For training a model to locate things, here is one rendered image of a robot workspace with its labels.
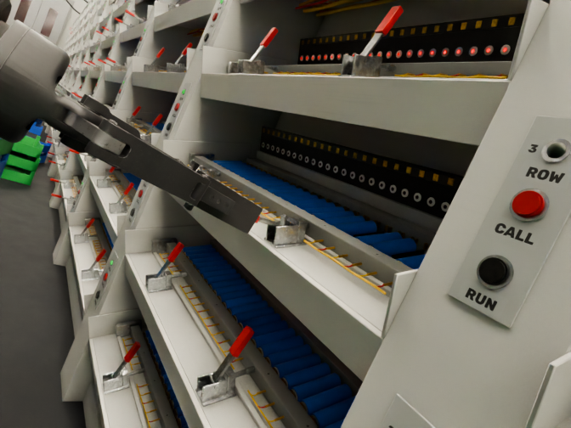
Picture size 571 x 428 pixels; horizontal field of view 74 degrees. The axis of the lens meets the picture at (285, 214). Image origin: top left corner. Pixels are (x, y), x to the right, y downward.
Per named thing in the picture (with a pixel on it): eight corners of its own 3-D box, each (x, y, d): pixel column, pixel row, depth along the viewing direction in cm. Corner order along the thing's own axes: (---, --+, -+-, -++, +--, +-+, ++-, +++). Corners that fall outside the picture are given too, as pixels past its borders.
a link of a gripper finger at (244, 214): (204, 173, 35) (207, 175, 34) (260, 206, 39) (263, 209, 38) (187, 201, 35) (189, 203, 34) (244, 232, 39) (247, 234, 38)
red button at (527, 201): (534, 220, 21) (548, 194, 21) (505, 211, 22) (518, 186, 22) (540, 225, 22) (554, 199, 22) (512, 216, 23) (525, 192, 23)
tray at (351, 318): (371, 391, 28) (397, 274, 25) (161, 187, 76) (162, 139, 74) (516, 331, 39) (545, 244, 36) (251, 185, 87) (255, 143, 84)
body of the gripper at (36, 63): (-37, 108, 28) (86, 170, 34) (-62, 121, 21) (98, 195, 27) (16, 22, 28) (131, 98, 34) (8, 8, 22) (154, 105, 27)
